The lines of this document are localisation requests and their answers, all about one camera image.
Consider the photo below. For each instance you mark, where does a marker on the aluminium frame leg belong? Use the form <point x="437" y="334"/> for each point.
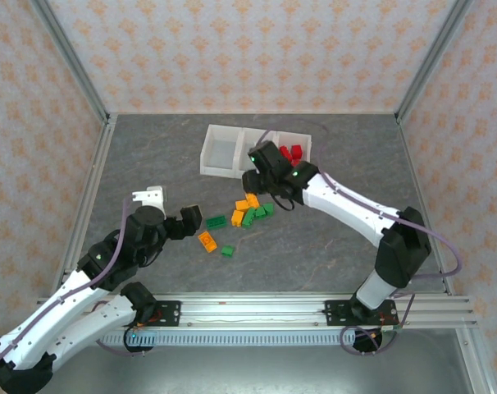
<point x="474" y="361"/>

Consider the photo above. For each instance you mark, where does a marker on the flat orange lego brick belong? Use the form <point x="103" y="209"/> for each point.
<point x="207" y="241"/>

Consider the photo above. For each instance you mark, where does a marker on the aluminium side rail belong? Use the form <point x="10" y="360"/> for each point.
<point x="425" y="205"/>
<point x="88" y="201"/>

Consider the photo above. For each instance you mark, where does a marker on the small green lego brick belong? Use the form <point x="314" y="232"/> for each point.
<point x="228" y="250"/>

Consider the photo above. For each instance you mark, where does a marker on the wide aluminium base rail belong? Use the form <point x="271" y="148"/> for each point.
<point x="252" y="308"/>

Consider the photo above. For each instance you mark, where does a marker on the aluminium frame post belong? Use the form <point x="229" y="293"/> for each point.
<point x="68" y="57"/>
<point x="433" y="57"/>

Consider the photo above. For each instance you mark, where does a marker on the long green lego brick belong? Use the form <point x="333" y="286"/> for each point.
<point x="216" y="222"/>

